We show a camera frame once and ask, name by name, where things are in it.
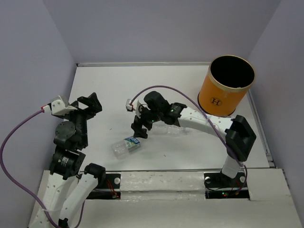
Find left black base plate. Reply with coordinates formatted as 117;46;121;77
86;172;121;200

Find orange cylindrical bin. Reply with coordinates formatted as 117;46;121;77
198;55;256;117

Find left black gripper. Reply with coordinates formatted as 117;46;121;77
61;91;103;146

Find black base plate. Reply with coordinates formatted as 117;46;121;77
204;172;250;200
86;172;121;200

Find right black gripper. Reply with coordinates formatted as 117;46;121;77
131;104;162;139

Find clear bottle lying centre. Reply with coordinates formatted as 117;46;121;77
149;123;189;136

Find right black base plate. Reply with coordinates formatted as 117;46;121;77
204;172;250;200

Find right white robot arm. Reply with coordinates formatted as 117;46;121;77
126;91;257;186

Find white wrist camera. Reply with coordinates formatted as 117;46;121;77
125;99;141;117
51;95;77;116

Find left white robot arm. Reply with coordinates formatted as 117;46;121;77
30;93;106;228

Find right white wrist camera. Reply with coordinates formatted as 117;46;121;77
125;99;141;117

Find green label clear bottle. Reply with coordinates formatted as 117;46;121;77
111;136;141;160

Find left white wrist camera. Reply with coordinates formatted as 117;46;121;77
51;95;77;116

